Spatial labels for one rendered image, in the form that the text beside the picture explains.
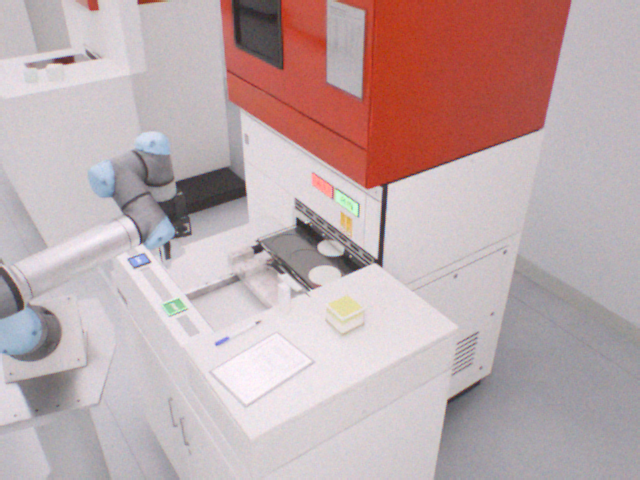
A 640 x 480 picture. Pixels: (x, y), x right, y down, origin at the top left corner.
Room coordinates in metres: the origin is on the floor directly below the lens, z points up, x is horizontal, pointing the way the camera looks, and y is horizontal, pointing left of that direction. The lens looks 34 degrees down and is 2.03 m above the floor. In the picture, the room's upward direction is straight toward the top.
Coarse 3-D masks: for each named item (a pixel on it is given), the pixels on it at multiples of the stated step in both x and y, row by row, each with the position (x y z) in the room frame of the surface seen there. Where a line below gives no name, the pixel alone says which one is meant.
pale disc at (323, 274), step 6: (312, 270) 1.52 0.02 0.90; (318, 270) 1.52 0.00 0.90; (324, 270) 1.52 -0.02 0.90; (330, 270) 1.52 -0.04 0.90; (336, 270) 1.52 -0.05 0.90; (312, 276) 1.48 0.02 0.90; (318, 276) 1.48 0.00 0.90; (324, 276) 1.48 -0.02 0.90; (330, 276) 1.48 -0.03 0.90; (336, 276) 1.48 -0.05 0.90; (318, 282) 1.45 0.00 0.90; (324, 282) 1.46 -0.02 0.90
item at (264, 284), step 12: (228, 264) 1.59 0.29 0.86; (240, 264) 1.57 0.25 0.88; (240, 276) 1.53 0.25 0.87; (252, 276) 1.51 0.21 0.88; (264, 276) 1.51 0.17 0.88; (252, 288) 1.46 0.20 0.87; (264, 288) 1.45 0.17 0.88; (276, 288) 1.45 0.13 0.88; (264, 300) 1.41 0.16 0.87; (276, 300) 1.39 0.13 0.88
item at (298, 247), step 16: (304, 224) 1.78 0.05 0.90; (272, 240) 1.68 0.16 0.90; (288, 240) 1.68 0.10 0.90; (304, 240) 1.68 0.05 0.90; (320, 240) 1.68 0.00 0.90; (288, 256) 1.59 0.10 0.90; (304, 256) 1.59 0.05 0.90; (320, 256) 1.59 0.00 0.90; (336, 256) 1.59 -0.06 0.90; (304, 272) 1.50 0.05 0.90
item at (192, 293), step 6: (270, 258) 1.65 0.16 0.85; (276, 264) 1.65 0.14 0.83; (222, 276) 1.55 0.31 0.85; (228, 276) 1.55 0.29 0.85; (234, 276) 1.56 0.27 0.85; (204, 282) 1.52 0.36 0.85; (210, 282) 1.52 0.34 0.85; (216, 282) 1.52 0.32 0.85; (222, 282) 1.53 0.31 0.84; (228, 282) 1.54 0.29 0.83; (234, 282) 1.55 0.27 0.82; (192, 288) 1.49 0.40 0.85; (198, 288) 1.49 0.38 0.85; (204, 288) 1.50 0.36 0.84; (210, 288) 1.51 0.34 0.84; (216, 288) 1.52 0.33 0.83; (186, 294) 1.46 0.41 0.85; (192, 294) 1.47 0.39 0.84; (198, 294) 1.48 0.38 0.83
